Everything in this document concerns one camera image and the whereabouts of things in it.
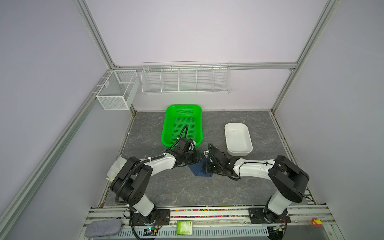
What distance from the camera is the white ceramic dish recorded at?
956mm

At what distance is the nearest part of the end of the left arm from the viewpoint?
72 centimetres

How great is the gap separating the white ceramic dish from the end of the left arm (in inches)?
9.5
